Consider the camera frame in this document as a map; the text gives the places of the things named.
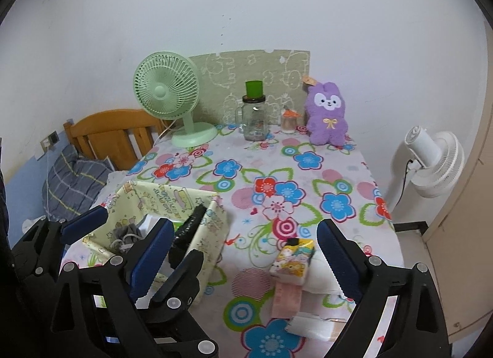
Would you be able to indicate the glass jar with green lid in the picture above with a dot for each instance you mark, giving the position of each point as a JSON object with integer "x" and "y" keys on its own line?
{"x": 254, "y": 123}

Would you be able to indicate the beige door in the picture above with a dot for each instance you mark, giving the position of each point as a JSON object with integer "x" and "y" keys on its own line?
{"x": 470, "y": 188}

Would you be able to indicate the black glossy pouch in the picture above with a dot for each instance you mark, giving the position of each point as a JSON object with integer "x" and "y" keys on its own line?
{"x": 188, "y": 227}

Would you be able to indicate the printed tissue pack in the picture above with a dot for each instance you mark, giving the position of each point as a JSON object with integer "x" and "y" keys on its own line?
{"x": 292, "y": 261}

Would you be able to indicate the grey plaid pillow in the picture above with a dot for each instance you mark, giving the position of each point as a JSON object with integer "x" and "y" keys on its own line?
{"x": 73, "y": 184}

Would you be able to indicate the white standing fan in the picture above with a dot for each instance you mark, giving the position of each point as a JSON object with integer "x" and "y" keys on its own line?
{"x": 435, "y": 161}

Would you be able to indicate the wooden bed headboard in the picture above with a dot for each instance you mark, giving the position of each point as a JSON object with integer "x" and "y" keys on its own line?
{"x": 111, "y": 130}

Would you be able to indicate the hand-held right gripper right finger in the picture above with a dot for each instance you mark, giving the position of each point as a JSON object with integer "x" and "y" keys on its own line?
{"x": 339, "y": 259}

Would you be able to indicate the green printed board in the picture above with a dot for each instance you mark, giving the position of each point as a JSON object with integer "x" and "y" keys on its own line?
{"x": 238, "y": 69}

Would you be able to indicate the wall socket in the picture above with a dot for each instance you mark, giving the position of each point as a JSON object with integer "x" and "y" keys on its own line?
{"x": 49, "y": 141}

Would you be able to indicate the black floor stand base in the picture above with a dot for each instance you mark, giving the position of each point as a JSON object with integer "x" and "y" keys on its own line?
{"x": 410, "y": 227}

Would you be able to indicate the purple plush bunny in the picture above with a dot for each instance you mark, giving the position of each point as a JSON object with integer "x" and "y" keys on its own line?
{"x": 327, "y": 119}

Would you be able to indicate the white bedding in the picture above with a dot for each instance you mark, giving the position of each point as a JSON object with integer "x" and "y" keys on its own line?
{"x": 115, "y": 180}

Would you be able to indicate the green desk fan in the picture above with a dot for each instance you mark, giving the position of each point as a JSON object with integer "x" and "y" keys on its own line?
{"x": 161, "y": 92}

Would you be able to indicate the small toothpick jar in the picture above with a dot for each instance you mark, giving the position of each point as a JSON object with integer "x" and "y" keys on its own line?
{"x": 289, "y": 123}

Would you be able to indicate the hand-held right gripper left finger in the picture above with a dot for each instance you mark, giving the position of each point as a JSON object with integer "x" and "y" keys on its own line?
{"x": 153, "y": 256}

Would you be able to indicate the white tissue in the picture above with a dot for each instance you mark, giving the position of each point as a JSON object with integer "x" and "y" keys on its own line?
{"x": 310, "y": 327}

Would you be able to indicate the yellow printed storage box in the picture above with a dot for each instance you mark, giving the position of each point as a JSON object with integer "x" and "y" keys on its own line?
{"x": 210, "y": 227}

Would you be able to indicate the floral tablecloth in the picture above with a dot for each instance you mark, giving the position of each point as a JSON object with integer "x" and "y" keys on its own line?
{"x": 277, "y": 165}

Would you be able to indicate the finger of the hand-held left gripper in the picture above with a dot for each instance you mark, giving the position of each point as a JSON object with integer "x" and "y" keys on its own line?
{"x": 181, "y": 277}
{"x": 83, "y": 225}

